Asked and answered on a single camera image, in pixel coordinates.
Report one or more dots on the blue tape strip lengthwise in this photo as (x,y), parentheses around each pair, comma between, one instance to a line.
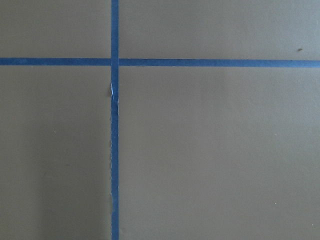
(114,121)

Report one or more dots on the blue tape strip near crosswise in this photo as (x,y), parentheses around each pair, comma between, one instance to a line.
(155,62)

